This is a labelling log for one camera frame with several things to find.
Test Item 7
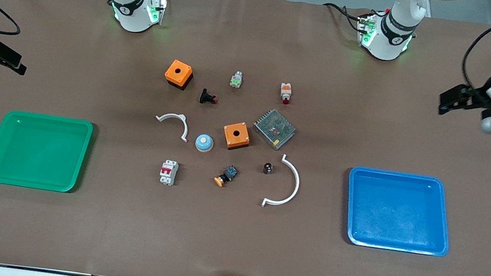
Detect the small white curved clip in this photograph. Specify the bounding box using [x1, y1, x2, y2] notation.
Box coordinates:
[153, 111, 192, 143]

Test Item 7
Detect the orange box with black base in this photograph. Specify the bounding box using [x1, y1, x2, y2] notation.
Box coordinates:
[163, 58, 195, 91]

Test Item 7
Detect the green white switch module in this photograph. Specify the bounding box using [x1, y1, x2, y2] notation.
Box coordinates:
[229, 70, 244, 89]

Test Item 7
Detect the large white curved clip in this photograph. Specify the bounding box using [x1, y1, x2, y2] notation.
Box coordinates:
[261, 152, 304, 211]

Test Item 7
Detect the white orange red switch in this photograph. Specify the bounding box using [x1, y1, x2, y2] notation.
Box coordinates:
[279, 82, 293, 106]

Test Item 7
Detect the white red circuit breaker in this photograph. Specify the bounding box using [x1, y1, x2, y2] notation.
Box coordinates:
[159, 159, 179, 187]

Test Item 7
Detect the metal mesh power supply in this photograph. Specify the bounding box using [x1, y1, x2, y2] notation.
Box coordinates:
[251, 107, 298, 152]

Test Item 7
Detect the blue plastic tray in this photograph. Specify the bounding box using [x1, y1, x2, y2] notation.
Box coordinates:
[340, 166, 458, 257]

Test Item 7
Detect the brown table mat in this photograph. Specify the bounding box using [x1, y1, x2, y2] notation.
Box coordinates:
[0, 0, 491, 276]

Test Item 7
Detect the black left base cable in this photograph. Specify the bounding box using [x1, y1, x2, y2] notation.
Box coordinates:
[320, 1, 370, 34]

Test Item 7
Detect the green plastic tray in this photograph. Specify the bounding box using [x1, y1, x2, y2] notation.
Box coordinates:
[0, 109, 95, 195]

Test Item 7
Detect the orange button box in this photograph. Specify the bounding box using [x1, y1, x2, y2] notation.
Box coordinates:
[221, 120, 252, 152]

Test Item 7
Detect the black red push button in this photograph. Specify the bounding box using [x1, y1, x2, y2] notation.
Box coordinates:
[199, 88, 219, 106]

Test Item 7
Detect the orange head blue button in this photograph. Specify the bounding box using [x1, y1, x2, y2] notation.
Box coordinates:
[213, 163, 239, 189]

